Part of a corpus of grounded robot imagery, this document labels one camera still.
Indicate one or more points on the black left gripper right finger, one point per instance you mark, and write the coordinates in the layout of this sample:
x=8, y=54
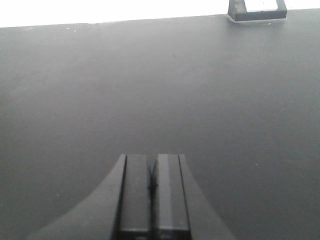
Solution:
x=181, y=211

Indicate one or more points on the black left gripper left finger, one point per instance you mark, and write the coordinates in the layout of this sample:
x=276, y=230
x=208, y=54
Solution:
x=119, y=208

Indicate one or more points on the black-framed white power socket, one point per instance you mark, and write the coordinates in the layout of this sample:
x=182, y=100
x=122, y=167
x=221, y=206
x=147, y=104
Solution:
x=256, y=10

